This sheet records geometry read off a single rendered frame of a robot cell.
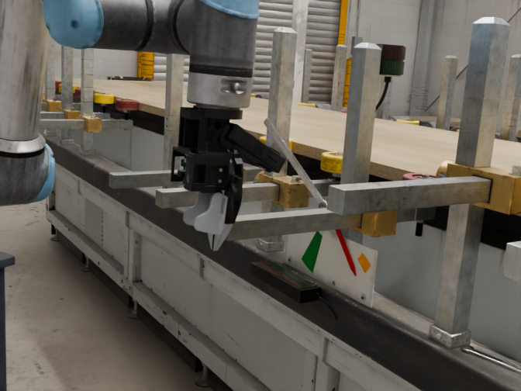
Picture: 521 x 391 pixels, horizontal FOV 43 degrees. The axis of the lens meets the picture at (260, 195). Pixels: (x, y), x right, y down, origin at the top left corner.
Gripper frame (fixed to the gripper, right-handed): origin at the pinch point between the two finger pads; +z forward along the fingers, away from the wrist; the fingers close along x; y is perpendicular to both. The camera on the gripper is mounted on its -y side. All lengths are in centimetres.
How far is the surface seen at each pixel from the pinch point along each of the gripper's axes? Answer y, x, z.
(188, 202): -5.9, -23.6, -0.3
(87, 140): -27, -153, 7
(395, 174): -46.1, -12.8, -7.4
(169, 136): -26, -79, -5
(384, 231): -28.7, 4.7, -1.2
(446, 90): -134, -85, -23
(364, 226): -26.3, 2.3, -1.6
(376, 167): -46, -18, -8
